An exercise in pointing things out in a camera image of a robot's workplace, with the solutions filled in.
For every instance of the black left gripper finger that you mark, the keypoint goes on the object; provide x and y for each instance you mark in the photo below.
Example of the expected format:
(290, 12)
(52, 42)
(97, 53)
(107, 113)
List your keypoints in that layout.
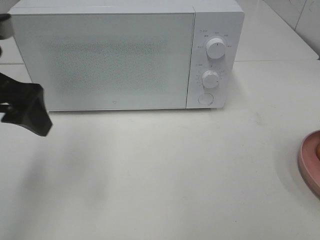
(6, 29)
(23, 104)

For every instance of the white microwave door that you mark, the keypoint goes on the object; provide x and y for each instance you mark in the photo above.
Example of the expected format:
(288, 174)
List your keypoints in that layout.
(107, 62)

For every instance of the round white door button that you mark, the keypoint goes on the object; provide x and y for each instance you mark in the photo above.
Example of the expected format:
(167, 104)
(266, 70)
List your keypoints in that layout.
(206, 99)

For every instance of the white timer knob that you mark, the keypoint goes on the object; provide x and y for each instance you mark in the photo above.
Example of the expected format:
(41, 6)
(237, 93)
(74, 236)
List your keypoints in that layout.
(210, 79)

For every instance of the pink round plate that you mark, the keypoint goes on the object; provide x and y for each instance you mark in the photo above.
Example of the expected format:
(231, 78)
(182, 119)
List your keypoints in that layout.
(308, 162)

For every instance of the burger with lettuce and tomato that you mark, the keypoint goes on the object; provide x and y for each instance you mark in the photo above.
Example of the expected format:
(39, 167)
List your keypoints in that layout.
(317, 151)

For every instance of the white microwave oven body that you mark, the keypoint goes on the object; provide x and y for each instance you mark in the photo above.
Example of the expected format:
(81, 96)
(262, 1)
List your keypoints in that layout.
(211, 18)

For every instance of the upper white power knob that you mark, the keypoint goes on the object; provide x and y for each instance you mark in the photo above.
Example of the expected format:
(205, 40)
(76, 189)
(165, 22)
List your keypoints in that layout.
(215, 47)

